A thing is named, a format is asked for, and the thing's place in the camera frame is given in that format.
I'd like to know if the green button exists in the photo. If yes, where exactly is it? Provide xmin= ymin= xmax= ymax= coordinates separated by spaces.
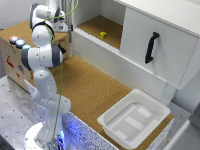
xmin=21 ymin=43 xmax=32 ymax=51

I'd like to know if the red button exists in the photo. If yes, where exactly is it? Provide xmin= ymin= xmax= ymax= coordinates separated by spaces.
xmin=9 ymin=35 xmax=19 ymax=44

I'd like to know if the blue button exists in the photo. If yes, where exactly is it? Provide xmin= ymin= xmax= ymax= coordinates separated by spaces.
xmin=15 ymin=38 xmax=26 ymax=47

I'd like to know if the white sliding door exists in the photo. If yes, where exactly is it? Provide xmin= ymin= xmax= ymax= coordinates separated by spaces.
xmin=118 ymin=6 xmax=200 ymax=90

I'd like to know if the yellow block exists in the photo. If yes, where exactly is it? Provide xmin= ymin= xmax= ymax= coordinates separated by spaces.
xmin=99 ymin=31 xmax=108 ymax=39

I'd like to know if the wooden drawer box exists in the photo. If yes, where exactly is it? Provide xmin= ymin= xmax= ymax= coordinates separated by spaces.
xmin=0 ymin=19 xmax=72 ymax=92

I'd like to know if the black drawer handle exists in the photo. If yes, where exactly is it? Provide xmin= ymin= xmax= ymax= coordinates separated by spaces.
xmin=58 ymin=44 xmax=67 ymax=55

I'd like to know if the black door handle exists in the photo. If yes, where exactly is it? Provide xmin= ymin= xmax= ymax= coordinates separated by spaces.
xmin=144 ymin=31 xmax=161 ymax=65

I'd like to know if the green cable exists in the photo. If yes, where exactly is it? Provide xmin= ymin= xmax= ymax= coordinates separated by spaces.
xmin=44 ymin=0 xmax=80 ymax=150

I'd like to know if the white cabinet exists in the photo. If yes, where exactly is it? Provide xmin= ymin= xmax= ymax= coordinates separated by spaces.
xmin=70 ymin=0 xmax=200 ymax=108

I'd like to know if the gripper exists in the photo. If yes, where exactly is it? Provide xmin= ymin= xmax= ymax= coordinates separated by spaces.
xmin=53 ymin=20 xmax=74 ymax=34

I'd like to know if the white plastic box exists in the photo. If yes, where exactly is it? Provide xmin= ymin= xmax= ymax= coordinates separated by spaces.
xmin=96 ymin=88 xmax=172 ymax=150

